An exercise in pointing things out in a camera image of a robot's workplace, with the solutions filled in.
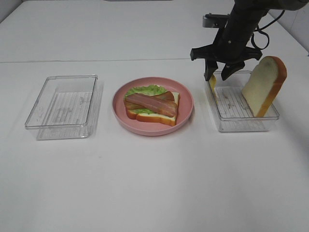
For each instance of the green lettuce leaf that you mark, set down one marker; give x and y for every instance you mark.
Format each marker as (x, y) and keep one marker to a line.
(150, 90)

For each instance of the clear plastic left tray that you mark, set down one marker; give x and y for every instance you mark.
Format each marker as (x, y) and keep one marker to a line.
(67, 107)

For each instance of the bread slice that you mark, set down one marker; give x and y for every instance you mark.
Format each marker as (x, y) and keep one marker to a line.
(155, 117)
(264, 84)

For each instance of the bacon strip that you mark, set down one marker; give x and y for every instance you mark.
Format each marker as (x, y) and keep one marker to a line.
(164, 96)
(160, 106)

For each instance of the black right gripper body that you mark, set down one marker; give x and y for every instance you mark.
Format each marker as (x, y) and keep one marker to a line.
(230, 43)

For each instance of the clear plastic right tray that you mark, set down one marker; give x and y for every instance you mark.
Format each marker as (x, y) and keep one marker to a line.
(231, 113)

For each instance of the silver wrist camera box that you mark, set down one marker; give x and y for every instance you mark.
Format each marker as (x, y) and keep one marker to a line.
(215, 20)

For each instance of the pink round plate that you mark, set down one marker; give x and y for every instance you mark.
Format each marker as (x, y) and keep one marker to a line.
(150, 128)

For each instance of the clear plastic tray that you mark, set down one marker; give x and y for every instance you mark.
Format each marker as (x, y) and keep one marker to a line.
(67, 107)
(231, 113)

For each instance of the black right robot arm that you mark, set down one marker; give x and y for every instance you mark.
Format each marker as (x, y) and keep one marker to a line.
(256, 9)

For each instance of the yellow cheese slice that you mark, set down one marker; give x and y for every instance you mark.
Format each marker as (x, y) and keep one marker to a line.
(212, 83)

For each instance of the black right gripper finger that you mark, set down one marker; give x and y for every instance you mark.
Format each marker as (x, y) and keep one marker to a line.
(230, 69)
(210, 67)

